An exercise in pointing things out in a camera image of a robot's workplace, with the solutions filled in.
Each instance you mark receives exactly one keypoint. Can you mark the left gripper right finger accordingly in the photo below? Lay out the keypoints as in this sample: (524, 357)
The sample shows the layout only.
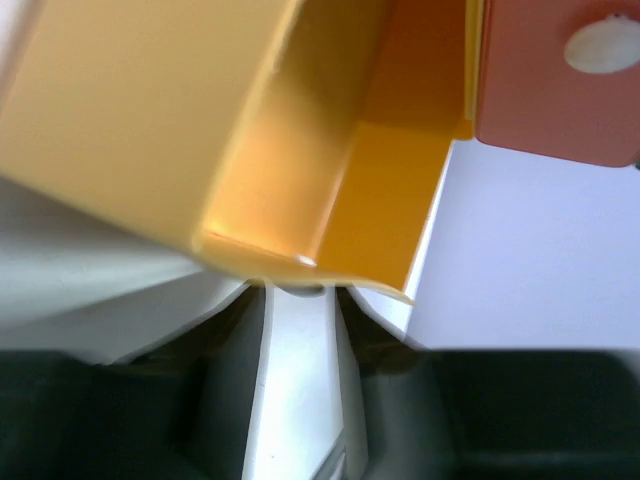
(492, 414)

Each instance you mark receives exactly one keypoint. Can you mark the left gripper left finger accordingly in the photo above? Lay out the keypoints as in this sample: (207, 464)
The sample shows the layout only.
(180, 411)

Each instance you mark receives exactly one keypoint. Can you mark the yellow bottom drawer box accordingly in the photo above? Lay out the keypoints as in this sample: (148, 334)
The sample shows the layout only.
(289, 142)

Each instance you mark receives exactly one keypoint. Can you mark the orange drawer box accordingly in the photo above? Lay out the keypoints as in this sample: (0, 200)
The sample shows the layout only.
(530, 99)

